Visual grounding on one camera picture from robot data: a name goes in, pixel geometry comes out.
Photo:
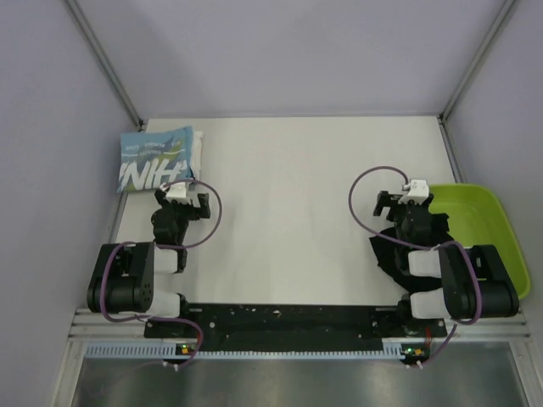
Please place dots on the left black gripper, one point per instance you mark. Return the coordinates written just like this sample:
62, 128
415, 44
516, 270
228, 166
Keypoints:
195, 212

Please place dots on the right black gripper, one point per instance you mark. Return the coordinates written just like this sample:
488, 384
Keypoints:
384, 200

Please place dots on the black t shirt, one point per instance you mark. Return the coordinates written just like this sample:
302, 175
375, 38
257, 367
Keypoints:
385, 254

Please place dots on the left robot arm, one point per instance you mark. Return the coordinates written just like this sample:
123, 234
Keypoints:
123, 277

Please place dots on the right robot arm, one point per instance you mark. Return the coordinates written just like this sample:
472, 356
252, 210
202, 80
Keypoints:
443, 277

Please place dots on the folded blue printed t shirt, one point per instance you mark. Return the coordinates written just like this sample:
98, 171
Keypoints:
151, 159

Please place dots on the green plastic bin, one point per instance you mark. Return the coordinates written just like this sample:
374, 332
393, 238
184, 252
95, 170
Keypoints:
477, 217

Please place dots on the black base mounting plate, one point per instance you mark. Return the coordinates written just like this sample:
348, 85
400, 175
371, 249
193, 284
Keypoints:
288, 327

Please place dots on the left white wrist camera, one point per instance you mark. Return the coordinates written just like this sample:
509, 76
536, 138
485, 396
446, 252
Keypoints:
180, 192

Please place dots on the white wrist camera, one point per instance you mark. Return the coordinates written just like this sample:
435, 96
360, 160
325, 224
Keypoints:
180, 192
415, 191

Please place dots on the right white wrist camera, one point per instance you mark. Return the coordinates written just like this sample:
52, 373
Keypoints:
415, 191

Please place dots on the light blue cable duct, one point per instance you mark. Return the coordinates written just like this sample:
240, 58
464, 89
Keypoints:
175, 351

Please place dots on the aluminium front rail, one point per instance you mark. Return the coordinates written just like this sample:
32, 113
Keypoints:
88, 326

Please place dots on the left aluminium frame post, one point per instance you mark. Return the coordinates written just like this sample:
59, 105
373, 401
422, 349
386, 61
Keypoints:
77, 14

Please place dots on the aluminium frame post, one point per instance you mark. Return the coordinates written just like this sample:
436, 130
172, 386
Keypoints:
491, 36
77, 14

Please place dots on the right aluminium frame post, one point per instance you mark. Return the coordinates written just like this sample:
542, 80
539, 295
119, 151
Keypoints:
491, 36

